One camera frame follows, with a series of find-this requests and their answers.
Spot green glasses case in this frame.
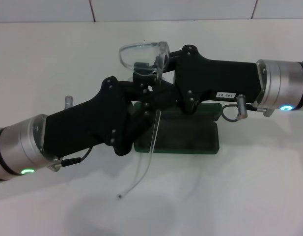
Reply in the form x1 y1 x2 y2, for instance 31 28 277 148
133 102 223 155

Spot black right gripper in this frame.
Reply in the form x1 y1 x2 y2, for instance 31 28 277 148
133 44 262 116

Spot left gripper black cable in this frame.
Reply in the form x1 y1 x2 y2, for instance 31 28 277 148
52 147 94 173

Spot gripper silver connector stub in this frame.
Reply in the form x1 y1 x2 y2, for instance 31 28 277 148
64 95 75 110
236 94 248 121

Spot left gripper silver connector stub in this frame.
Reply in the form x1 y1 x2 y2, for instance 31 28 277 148
64 95 75 110

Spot right gripper silver connector stub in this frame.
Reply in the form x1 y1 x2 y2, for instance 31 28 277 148
236 94 248 121

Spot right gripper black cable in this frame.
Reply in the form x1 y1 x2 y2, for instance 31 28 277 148
221 104 259 122

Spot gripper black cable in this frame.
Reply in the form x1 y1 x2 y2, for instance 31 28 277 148
221 104 259 122
52 147 94 173

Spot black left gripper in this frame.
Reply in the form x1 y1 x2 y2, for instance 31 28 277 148
42 71 182 157

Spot clear white glasses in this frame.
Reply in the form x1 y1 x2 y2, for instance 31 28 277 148
116 40 171 201

